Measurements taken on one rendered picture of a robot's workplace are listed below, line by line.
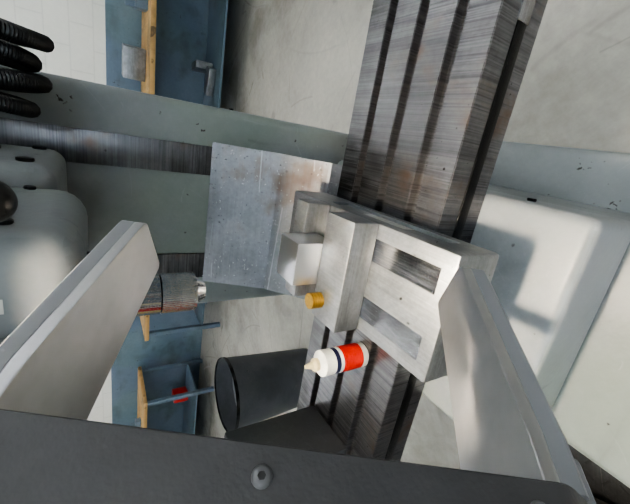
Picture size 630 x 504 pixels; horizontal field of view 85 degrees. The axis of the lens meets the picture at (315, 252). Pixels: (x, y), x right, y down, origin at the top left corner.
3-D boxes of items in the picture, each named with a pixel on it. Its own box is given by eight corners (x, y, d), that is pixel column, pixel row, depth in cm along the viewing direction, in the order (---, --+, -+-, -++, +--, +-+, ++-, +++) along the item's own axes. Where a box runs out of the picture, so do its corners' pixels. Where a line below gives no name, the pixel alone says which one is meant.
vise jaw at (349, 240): (380, 223, 43) (355, 222, 40) (357, 329, 47) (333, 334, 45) (351, 212, 47) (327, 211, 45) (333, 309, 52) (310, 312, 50)
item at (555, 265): (643, 219, 42) (604, 216, 36) (539, 438, 53) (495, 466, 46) (378, 162, 82) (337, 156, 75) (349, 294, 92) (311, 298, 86)
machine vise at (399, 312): (501, 253, 37) (434, 256, 31) (462, 371, 41) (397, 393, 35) (327, 192, 65) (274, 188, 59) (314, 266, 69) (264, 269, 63)
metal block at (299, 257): (336, 243, 48) (298, 243, 45) (328, 283, 50) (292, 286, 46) (316, 232, 52) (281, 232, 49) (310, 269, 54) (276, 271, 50)
